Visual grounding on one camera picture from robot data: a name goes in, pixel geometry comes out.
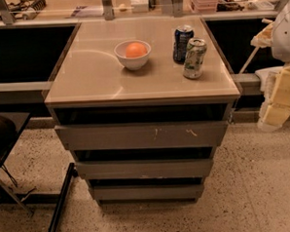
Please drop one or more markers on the grey drawer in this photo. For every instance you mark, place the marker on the grey drawer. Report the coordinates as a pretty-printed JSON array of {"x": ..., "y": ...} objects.
[
  {"x": 142, "y": 135},
  {"x": 117, "y": 193},
  {"x": 144, "y": 169}
]

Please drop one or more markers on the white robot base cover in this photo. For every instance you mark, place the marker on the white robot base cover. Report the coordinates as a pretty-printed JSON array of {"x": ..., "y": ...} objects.
[{"x": 267, "y": 77}]

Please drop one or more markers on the white box on shelf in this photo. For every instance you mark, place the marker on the white box on shelf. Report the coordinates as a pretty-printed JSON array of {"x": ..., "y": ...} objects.
[{"x": 139, "y": 6}]

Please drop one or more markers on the dark chair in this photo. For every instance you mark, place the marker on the dark chair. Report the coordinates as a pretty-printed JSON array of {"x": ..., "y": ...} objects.
[{"x": 11, "y": 126}]

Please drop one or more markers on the black metal floor bar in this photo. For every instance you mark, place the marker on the black metal floor bar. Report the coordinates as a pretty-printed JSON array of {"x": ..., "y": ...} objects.
[{"x": 58, "y": 211}]

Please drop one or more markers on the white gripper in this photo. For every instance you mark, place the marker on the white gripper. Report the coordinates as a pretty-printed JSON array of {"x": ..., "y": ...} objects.
[{"x": 285, "y": 37}]

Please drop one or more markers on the dark blue soda can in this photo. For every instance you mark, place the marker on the dark blue soda can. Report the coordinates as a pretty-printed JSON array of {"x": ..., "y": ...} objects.
[{"x": 181, "y": 38}]

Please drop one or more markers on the white ceramic bowl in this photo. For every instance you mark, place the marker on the white ceramic bowl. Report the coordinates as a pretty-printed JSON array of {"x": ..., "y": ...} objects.
[{"x": 131, "y": 63}]

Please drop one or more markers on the grey bottom drawer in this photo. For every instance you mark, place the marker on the grey bottom drawer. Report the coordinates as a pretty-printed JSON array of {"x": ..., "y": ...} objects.
[{"x": 117, "y": 193}]

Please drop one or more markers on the green white soda can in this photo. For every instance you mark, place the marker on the green white soda can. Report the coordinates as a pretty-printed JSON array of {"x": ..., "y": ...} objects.
[{"x": 196, "y": 50}]

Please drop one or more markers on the orange fruit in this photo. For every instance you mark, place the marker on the orange fruit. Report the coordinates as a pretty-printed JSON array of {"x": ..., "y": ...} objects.
[{"x": 135, "y": 50}]

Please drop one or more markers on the grey top drawer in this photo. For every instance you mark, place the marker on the grey top drawer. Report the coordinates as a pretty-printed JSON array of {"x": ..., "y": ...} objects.
[{"x": 142, "y": 135}]

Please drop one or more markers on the grey drawer cabinet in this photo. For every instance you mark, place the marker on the grey drawer cabinet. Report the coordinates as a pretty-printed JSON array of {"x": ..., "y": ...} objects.
[{"x": 92, "y": 88}]

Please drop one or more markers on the white stick with tip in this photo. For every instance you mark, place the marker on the white stick with tip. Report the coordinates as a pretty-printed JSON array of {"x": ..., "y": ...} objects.
[{"x": 250, "y": 58}]

